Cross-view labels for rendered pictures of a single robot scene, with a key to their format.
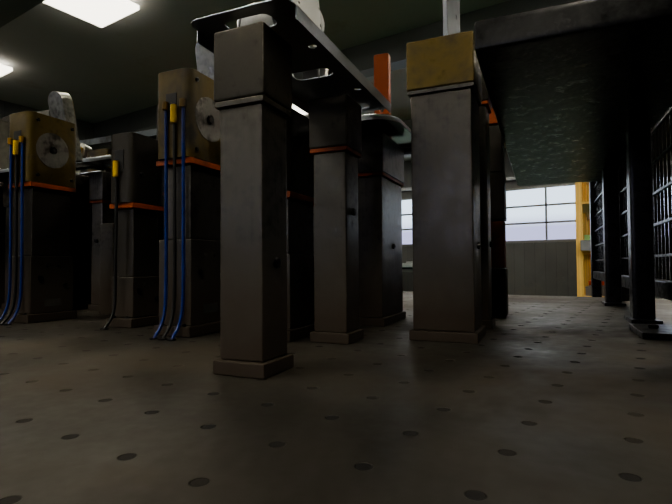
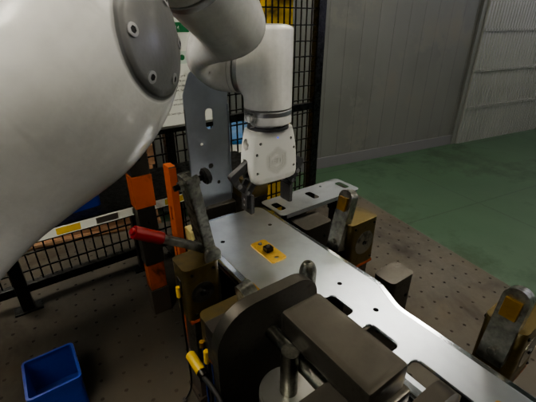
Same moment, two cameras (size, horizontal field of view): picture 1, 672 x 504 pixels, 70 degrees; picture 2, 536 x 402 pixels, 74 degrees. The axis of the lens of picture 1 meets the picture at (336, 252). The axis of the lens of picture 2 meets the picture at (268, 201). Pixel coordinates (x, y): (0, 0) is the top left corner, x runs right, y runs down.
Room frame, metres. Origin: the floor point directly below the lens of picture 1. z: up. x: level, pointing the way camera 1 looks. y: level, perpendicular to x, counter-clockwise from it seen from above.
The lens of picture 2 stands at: (1.37, 0.39, 1.44)
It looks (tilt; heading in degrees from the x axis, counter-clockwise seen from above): 26 degrees down; 211
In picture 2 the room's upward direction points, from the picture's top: straight up
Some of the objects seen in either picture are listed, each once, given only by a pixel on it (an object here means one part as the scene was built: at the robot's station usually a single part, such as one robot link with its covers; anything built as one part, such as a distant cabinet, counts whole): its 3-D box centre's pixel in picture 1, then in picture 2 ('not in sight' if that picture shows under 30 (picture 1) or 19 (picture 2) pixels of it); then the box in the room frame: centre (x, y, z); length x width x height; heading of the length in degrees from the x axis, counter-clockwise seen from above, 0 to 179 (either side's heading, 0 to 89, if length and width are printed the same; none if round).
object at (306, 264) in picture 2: not in sight; (307, 274); (0.87, 0.18, 1.02); 0.03 x 0.03 x 0.07
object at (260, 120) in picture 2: not in sight; (266, 116); (0.83, 0.06, 1.29); 0.09 x 0.08 x 0.03; 157
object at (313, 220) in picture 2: (277, 227); (312, 262); (0.61, 0.07, 0.84); 0.12 x 0.07 x 0.28; 157
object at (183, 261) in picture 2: not in sight; (196, 333); (0.99, -0.01, 0.87); 0.10 x 0.07 x 0.35; 157
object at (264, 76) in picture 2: not in sight; (265, 67); (0.82, 0.06, 1.37); 0.09 x 0.08 x 0.13; 101
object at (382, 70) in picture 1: (383, 182); (183, 273); (0.93, -0.09, 0.95); 0.03 x 0.01 x 0.50; 67
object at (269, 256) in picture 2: not in sight; (268, 249); (0.82, 0.06, 1.01); 0.08 x 0.04 x 0.01; 67
